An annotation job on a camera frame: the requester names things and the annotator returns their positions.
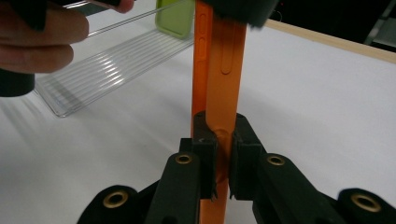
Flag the green cartoon phone case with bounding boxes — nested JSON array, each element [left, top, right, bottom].
[[154, 0, 196, 40]]

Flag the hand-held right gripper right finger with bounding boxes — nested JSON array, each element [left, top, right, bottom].
[[230, 113, 344, 224]]

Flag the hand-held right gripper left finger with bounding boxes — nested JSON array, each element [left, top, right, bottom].
[[144, 111, 219, 224]]

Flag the light wooden table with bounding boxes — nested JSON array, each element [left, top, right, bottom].
[[265, 18, 396, 65]]

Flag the white metal desk frame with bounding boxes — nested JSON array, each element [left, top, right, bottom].
[[363, 0, 396, 47]]

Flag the orange phone case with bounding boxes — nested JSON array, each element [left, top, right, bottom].
[[190, 0, 248, 224]]

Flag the clear plastic tray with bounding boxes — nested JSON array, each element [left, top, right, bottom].
[[34, 0, 196, 119]]

